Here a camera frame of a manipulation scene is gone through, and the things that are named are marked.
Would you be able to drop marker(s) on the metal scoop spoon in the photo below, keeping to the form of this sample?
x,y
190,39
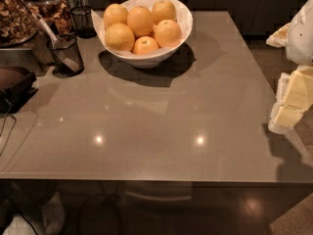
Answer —
x,y
52,36

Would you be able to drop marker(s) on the black device with brown top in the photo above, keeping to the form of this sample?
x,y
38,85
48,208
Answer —
x,y
16,88

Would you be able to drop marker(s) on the glass jar of dried snacks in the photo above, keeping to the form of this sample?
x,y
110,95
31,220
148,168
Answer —
x,y
57,11

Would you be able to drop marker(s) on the black mesh cup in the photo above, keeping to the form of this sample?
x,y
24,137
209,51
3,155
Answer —
x,y
63,70
82,22

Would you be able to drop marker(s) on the tray of dried snacks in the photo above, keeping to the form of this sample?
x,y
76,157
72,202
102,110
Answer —
x,y
17,24

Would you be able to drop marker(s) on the small orange front middle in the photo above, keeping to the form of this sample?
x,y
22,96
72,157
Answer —
x,y
144,45

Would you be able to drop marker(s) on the white sock foot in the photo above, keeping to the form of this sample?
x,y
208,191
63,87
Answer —
x,y
54,216

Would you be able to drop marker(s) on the black mesh cup far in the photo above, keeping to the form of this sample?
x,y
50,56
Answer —
x,y
82,22

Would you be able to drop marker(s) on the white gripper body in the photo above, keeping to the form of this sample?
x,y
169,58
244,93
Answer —
x,y
301,38

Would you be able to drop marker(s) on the black mesh cup near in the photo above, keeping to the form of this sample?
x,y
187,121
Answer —
x,y
63,70

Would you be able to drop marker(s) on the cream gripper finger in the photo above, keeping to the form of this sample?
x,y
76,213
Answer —
x,y
279,38
294,97

